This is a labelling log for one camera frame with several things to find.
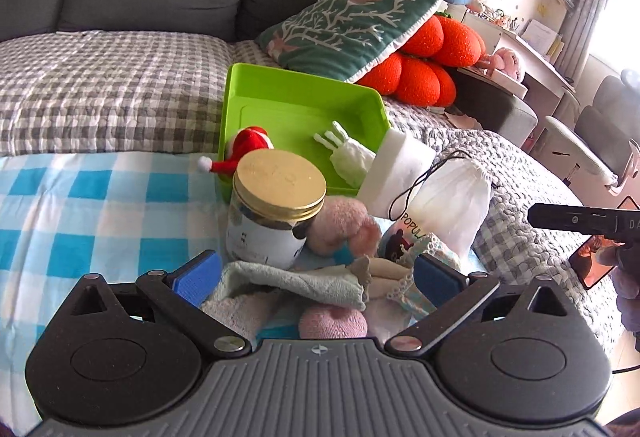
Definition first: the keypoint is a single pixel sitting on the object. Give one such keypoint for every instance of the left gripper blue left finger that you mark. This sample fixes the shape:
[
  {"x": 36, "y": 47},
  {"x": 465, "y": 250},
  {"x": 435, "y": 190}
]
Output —
[{"x": 177, "y": 297}]

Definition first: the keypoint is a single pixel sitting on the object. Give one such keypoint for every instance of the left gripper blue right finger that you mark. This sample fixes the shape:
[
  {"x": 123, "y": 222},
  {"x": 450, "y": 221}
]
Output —
[{"x": 456, "y": 297}]

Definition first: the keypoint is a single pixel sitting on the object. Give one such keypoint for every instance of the grey green small towel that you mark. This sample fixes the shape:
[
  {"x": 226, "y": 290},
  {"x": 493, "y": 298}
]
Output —
[{"x": 250, "y": 295}]

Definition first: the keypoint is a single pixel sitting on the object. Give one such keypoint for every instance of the pink knitted ball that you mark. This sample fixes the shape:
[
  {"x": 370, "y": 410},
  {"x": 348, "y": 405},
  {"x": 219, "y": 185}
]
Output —
[{"x": 331, "y": 322}]

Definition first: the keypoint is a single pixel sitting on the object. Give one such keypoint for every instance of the white rabbit cloth toy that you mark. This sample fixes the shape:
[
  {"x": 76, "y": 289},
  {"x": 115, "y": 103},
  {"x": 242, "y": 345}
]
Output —
[{"x": 350, "y": 159}]

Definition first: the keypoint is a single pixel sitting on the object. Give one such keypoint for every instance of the red white santa hat toy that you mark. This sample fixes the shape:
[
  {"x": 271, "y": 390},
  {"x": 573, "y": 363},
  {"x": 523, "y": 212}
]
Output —
[{"x": 244, "y": 141}]

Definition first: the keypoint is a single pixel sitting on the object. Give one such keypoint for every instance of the doll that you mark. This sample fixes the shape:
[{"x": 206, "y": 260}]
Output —
[{"x": 393, "y": 280}]

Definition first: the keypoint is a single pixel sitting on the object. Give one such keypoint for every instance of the hand in purple glove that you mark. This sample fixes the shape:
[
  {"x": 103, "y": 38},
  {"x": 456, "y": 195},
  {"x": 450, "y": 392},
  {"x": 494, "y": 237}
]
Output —
[{"x": 625, "y": 276}]

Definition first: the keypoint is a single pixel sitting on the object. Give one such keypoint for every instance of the grey office chair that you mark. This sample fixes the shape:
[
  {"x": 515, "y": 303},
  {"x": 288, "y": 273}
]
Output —
[{"x": 605, "y": 139}]

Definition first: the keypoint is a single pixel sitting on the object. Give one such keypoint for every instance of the white bag of coloured balls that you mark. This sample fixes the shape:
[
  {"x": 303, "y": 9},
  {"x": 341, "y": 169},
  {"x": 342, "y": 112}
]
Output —
[{"x": 450, "y": 201}]

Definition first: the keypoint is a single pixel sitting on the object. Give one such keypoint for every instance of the pink fuzzy sock ball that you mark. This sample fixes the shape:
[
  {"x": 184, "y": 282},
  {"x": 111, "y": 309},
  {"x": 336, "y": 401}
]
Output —
[{"x": 343, "y": 221}]

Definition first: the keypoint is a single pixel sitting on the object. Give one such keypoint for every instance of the gold lid glass jar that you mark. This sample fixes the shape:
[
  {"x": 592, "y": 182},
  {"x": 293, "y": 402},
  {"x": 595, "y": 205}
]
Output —
[{"x": 275, "y": 197}]

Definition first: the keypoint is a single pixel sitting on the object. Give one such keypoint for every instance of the blue white checked cloth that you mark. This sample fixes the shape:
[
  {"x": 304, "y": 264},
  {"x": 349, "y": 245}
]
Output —
[{"x": 65, "y": 215}]

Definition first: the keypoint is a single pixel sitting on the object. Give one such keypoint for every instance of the white foam block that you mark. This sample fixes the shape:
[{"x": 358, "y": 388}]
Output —
[{"x": 391, "y": 180}]

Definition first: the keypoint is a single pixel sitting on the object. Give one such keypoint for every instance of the green plastic tray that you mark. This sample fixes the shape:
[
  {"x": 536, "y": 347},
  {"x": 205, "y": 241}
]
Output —
[{"x": 292, "y": 107}]

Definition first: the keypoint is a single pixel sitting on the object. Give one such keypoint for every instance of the red strawberry cushion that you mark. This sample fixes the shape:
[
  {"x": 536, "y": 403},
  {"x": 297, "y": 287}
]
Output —
[{"x": 418, "y": 73}]

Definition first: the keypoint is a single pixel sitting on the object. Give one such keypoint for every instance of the green tree pattern pillow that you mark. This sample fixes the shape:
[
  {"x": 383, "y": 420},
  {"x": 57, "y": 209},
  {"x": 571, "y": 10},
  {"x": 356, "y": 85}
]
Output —
[{"x": 344, "y": 39}]

